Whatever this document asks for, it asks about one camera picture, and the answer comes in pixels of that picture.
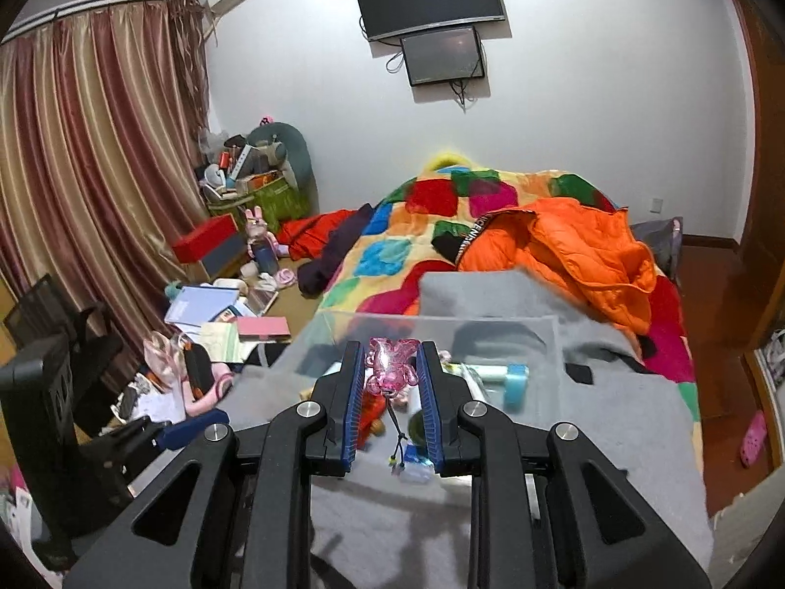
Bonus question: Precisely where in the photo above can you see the grey pillow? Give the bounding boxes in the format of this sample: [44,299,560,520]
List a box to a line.
[631,217,683,286]

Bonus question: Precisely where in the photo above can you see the green paper bag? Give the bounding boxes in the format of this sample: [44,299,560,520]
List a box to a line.
[205,175,311,225]

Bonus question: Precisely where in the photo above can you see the white shoes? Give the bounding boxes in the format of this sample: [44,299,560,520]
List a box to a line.
[757,328,785,387]

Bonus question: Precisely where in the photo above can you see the white curtain rail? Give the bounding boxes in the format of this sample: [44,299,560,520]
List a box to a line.
[0,0,173,44]

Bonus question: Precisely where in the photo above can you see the blue notebook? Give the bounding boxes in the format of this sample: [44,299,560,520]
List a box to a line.
[164,285,240,326]

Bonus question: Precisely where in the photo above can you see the pink book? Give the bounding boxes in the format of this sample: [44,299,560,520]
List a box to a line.
[236,317,291,341]

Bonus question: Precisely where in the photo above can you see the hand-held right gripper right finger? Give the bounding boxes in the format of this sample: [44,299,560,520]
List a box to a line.
[417,339,715,589]

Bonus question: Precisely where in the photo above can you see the black office chair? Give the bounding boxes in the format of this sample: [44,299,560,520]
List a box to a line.
[3,273,127,436]

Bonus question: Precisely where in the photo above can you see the red box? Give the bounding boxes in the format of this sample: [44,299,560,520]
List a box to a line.
[172,216,246,280]

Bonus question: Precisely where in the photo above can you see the pink translucent bag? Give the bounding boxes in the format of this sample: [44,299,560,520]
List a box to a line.
[142,331,185,394]

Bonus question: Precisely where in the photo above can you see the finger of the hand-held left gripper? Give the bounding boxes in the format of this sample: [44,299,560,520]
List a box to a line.
[82,414,231,482]

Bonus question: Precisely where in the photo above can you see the orange packet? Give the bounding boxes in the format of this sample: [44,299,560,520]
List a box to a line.
[359,389,387,443]

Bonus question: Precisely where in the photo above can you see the grey blanket with black print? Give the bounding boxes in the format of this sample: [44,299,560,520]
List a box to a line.
[123,270,715,589]

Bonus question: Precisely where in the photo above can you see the yellow pillow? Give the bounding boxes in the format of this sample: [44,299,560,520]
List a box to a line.
[423,147,485,173]

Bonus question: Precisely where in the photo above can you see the wooden door frame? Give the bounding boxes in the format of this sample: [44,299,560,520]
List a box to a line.
[727,0,785,350]

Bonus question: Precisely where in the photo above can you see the pink slipper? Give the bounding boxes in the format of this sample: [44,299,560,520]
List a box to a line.
[739,411,769,468]

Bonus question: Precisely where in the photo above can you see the orange puffer jacket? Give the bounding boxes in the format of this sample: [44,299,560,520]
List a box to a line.
[457,196,657,335]

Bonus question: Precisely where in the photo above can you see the clear plastic storage bin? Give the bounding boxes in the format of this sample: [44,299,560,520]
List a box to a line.
[270,312,568,504]

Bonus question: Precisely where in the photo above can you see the black garment with striped band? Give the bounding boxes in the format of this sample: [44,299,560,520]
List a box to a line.
[431,209,504,268]

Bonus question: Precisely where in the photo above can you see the red garment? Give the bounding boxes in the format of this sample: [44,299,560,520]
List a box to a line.
[279,209,360,262]

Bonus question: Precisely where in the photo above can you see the grey-green neck pillow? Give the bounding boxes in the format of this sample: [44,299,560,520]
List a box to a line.
[247,123,314,194]

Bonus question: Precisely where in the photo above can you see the beige tube with mint cap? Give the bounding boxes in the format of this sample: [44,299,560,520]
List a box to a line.
[475,363,529,409]

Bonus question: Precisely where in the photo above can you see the colourful patchwork quilt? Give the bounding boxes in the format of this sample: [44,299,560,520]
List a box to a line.
[319,165,703,424]

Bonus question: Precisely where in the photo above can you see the dark purple garment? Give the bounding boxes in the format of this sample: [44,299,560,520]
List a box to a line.
[297,202,393,298]

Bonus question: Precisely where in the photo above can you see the pink clear charm with cord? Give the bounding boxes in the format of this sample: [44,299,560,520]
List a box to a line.
[366,336,438,487]

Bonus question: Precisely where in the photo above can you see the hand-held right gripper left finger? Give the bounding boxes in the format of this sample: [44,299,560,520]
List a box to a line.
[61,339,366,589]

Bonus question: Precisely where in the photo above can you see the striped red and gold curtain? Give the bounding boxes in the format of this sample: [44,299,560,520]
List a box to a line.
[0,0,212,345]

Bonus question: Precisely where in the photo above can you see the pink bunny toy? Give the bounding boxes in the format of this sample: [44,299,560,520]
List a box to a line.
[244,207,277,259]

